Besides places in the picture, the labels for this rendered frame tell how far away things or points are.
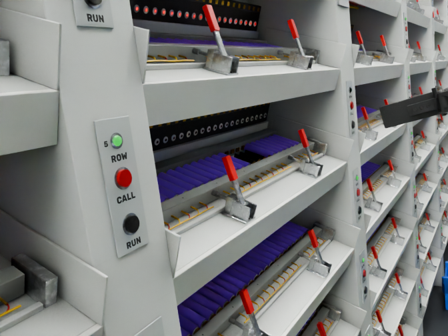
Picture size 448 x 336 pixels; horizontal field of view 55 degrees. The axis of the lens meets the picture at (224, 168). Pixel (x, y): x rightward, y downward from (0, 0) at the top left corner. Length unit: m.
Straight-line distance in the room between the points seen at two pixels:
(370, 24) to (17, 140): 1.45
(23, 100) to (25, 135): 0.03
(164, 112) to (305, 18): 0.59
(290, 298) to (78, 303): 0.47
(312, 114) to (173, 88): 0.57
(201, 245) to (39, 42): 0.29
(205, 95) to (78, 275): 0.25
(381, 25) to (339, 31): 0.69
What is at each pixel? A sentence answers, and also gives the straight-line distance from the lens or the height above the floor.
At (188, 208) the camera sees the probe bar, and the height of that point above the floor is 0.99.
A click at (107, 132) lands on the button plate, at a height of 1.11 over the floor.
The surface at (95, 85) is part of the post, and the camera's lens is 0.39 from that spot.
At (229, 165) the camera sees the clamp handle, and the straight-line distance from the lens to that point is 0.59.
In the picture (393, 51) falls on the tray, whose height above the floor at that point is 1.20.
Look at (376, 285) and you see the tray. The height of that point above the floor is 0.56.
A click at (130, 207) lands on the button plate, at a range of 0.41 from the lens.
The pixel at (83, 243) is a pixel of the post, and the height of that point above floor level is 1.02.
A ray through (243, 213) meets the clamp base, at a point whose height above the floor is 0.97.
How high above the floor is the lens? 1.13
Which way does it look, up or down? 10 degrees down
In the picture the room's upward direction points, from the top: 7 degrees counter-clockwise
